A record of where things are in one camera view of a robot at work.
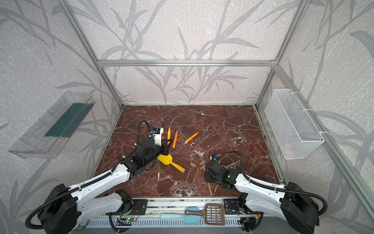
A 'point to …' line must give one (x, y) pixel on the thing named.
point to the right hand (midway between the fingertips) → (206, 170)
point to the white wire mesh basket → (293, 133)
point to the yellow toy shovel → (167, 160)
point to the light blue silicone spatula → (188, 219)
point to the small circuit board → (130, 219)
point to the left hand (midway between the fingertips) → (173, 136)
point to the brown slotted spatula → (214, 213)
